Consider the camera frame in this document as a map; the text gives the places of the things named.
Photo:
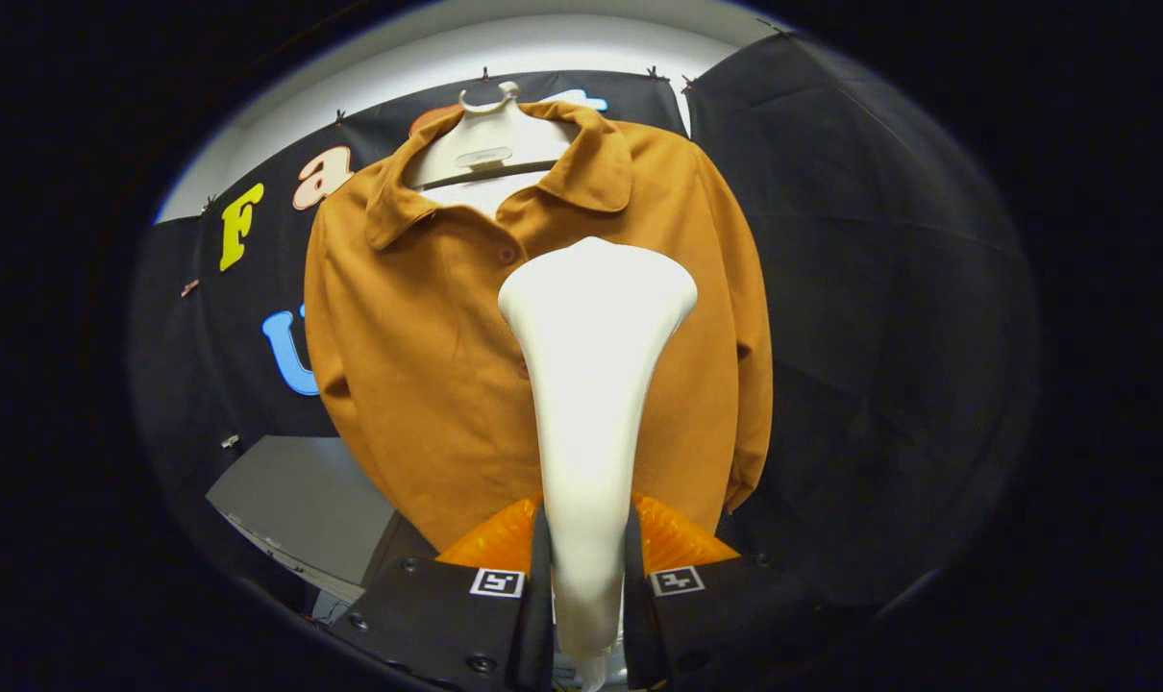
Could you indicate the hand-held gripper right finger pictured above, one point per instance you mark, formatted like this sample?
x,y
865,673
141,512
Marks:
x,y
639,625

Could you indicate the white mannequin hanger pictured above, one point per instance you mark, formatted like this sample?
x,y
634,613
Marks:
x,y
490,139

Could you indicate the white garment steamer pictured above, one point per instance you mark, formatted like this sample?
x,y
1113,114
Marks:
x,y
591,384

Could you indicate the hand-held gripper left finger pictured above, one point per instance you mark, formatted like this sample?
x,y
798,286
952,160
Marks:
x,y
539,625

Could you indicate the orange button-up shirt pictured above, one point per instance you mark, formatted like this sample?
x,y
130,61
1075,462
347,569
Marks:
x,y
418,384

